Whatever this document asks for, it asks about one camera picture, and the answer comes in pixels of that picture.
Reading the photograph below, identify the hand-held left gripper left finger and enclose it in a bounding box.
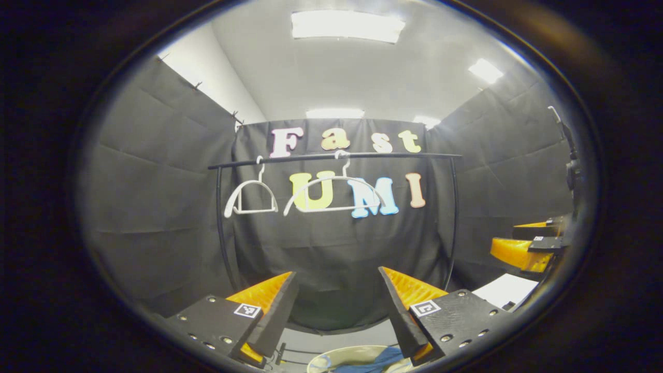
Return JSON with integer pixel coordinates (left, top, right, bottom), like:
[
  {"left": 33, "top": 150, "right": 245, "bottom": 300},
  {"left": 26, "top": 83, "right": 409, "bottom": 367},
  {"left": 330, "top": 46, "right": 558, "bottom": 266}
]
[{"left": 166, "top": 271, "right": 300, "bottom": 364}]

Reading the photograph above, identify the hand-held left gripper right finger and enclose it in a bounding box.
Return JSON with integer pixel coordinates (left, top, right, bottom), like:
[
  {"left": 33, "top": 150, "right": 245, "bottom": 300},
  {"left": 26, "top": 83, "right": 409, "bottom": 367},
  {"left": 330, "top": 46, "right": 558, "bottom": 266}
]
[{"left": 378, "top": 266, "right": 511, "bottom": 366}]

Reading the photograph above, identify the blue corduroy jacket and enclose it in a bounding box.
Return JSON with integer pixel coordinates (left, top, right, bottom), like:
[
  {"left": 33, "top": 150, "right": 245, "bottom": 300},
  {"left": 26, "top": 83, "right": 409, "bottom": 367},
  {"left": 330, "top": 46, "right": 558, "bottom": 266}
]
[{"left": 331, "top": 347, "right": 412, "bottom": 373}]

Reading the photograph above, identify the beige round laundry hamper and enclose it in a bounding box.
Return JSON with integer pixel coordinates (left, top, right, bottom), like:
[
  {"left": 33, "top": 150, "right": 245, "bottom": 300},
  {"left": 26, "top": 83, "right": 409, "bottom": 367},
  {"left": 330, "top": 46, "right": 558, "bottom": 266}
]
[{"left": 307, "top": 345, "right": 415, "bottom": 373}]

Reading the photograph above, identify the large white clothes hanger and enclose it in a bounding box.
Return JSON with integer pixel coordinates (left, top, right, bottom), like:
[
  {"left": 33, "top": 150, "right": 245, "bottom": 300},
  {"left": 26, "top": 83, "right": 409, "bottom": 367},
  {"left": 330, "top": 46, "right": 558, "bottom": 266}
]
[{"left": 283, "top": 150, "right": 386, "bottom": 217}]

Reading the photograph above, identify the small white clothes hanger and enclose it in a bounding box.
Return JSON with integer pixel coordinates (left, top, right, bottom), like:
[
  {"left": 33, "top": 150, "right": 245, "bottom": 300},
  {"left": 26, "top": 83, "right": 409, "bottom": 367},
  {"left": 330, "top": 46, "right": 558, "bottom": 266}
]
[{"left": 224, "top": 155, "right": 279, "bottom": 218}]

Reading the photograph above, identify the black metal clothes rack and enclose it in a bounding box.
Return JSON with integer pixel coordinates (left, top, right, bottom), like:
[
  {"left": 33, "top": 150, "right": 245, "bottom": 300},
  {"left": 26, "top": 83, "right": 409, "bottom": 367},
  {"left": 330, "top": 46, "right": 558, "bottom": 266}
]
[{"left": 208, "top": 152, "right": 463, "bottom": 335}]

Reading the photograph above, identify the white flat board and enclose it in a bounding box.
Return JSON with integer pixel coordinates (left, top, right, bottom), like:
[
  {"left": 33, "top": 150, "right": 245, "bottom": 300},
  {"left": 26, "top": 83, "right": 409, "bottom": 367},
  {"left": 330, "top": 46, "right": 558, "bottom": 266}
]
[{"left": 472, "top": 273, "right": 539, "bottom": 310}]

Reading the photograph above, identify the black backdrop cloth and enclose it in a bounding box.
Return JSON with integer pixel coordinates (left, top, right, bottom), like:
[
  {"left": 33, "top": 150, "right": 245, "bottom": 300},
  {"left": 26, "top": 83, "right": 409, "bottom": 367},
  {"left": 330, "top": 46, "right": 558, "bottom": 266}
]
[{"left": 83, "top": 54, "right": 581, "bottom": 332}]

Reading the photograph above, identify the large ceiling light panel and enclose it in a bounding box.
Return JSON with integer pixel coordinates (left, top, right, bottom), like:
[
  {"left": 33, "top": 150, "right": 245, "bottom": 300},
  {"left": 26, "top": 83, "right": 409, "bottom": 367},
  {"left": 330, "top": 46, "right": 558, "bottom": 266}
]
[{"left": 291, "top": 10, "right": 406, "bottom": 44}]

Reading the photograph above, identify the black floor cable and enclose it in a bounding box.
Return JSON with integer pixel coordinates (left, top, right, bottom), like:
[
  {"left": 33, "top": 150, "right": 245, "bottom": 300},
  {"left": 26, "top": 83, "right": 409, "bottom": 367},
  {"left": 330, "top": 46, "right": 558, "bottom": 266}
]
[{"left": 275, "top": 342, "right": 324, "bottom": 366}]

